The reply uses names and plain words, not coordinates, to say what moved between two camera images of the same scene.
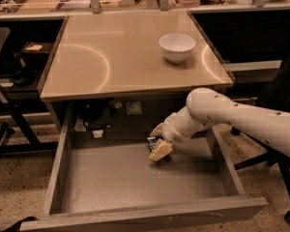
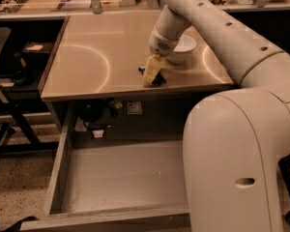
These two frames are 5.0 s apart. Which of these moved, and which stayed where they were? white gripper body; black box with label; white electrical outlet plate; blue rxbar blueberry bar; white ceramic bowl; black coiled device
Moved: white gripper body; blue rxbar blueberry bar
Stayed: black box with label; white ceramic bowl; white electrical outlet plate; black coiled device
